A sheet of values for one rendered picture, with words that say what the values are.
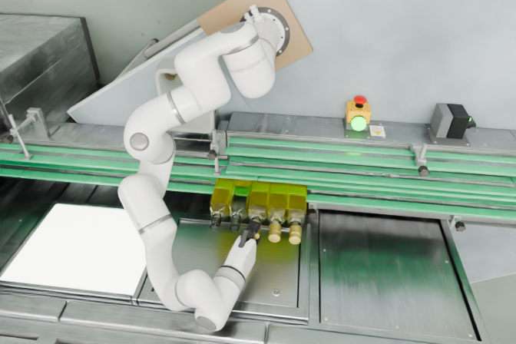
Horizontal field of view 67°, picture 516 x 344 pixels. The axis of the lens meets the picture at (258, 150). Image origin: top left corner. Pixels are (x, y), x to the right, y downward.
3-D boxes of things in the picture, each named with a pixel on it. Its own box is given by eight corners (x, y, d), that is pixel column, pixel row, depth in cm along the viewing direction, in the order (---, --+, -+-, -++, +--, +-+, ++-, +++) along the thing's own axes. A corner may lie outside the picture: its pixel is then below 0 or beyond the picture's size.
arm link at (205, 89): (186, 113, 100) (154, 56, 91) (271, 74, 99) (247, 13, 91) (187, 129, 92) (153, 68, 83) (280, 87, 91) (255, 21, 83)
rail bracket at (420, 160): (406, 148, 120) (415, 176, 109) (412, 128, 116) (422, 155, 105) (420, 149, 120) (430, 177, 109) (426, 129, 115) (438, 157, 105)
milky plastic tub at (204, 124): (171, 117, 138) (163, 130, 131) (162, 57, 125) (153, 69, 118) (219, 120, 137) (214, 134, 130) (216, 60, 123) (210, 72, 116)
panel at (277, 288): (56, 206, 140) (-6, 289, 112) (54, 200, 138) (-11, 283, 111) (309, 229, 131) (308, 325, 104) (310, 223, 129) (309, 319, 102)
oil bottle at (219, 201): (222, 175, 135) (209, 221, 118) (221, 163, 132) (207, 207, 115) (238, 176, 134) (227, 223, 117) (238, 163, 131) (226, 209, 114)
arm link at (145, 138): (179, 97, 101) (128, 120, 101) (163, 84, 87) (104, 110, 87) (200, 145, 99) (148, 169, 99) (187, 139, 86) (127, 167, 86)
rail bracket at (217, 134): (216, 159, 130) (209, 184, 120) (213, 116, 120) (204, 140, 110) (226, 160, 130) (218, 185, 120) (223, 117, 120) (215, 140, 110)
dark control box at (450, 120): (429, 123, 128) (435, 137, 121) (435, 101, 123) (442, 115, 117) (455, 124, 127) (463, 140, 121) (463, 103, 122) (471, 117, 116)
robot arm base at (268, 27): (229, 14, 112) (219, 32, 100) (269, -5, 108) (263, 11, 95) (253, 61, 120) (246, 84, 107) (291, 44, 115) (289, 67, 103)
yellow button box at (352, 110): (344, 117, 131) (345, 130, 125) (347, 97, 126) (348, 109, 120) (365, 119, 130) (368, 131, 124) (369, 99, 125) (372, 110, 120)
